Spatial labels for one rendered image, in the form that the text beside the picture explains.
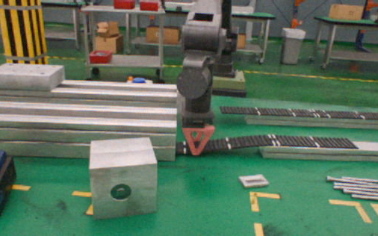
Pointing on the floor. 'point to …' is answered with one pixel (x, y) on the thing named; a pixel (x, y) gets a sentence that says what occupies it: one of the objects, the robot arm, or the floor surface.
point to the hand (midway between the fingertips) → (195, 146)
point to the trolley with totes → (101, 60)
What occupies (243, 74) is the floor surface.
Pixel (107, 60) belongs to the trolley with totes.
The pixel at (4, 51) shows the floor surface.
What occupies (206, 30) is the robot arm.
